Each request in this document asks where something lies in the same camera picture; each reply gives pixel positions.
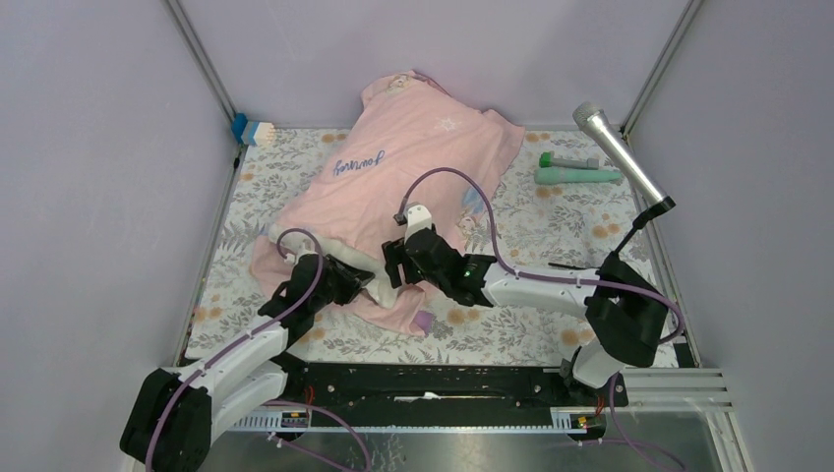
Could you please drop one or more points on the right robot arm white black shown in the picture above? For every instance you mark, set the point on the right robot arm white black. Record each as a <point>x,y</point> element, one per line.
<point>626,312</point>

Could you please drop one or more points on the white slotted cable duct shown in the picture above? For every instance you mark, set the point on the white slotted cable duct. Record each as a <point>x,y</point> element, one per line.
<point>478,420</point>

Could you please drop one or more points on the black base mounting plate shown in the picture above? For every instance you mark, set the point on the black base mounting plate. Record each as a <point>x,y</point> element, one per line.
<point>339,387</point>

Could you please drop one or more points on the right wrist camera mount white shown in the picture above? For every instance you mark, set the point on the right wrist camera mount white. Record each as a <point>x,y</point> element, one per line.
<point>414,217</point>

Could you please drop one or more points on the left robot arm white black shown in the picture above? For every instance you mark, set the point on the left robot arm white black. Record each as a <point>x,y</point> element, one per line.
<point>180,412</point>

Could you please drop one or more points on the white pillow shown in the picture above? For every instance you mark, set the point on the white pillow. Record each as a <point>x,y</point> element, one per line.
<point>379,290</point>

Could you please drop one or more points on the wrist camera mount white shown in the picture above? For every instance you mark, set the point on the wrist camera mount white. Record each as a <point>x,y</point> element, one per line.
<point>295,249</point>
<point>414,217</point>

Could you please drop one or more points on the blue white block toy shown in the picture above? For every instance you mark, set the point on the blue white block toy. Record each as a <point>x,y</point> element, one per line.
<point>252,133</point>

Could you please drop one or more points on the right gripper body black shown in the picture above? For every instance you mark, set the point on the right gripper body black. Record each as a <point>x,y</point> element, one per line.
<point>396,255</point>

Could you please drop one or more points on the silver microphone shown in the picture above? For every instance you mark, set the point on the silver microphone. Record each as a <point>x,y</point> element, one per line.
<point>593,122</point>

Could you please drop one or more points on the green toy flashlight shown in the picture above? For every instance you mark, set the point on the green toy flashlight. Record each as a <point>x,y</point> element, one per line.
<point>553,170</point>

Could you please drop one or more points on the pink purple pillowcase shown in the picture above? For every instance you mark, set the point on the pink purple pillowcase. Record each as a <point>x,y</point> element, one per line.
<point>412,142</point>

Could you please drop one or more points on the floral table cloth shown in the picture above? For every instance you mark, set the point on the floral table cloth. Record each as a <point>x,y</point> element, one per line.
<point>570,224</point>

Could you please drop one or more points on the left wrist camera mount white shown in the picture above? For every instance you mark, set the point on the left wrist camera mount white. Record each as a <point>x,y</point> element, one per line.
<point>295,249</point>

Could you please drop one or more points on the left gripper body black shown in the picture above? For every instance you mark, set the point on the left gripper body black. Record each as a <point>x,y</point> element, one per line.
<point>340,285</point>

